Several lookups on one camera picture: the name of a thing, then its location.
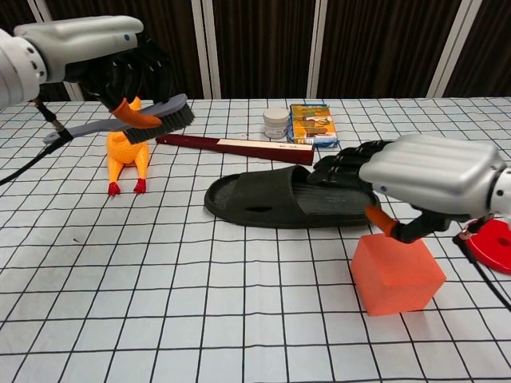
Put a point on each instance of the yellow rubber chicken toy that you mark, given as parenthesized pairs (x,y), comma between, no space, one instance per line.
(127,155)

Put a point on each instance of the white black checked tablecloth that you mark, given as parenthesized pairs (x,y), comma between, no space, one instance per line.
(199,327)

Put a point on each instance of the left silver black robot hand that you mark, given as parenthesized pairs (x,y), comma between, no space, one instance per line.
(88,40)

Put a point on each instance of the red plastic disc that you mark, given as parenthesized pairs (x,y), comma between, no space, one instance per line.
(495,249)

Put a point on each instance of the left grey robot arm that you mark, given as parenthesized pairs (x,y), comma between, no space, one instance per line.
(16,68)

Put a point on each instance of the grey cleaning brush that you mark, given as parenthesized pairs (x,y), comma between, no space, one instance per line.
(177,115)

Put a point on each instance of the colourful printed card box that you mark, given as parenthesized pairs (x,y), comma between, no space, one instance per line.
(313,125)

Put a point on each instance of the orange foam cube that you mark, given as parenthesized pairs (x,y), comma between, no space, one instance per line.
(399,279)

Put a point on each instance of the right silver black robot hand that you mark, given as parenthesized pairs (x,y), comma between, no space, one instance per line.
(431,167)

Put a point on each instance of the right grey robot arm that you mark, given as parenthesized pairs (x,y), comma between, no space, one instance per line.
(503,191)

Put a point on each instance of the small white round jar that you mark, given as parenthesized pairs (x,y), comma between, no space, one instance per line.
(275,121)

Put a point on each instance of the black rubber slipper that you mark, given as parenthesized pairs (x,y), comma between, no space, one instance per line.
(263,191)

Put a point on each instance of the dark red folded fan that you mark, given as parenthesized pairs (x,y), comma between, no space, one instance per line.
(199,143)

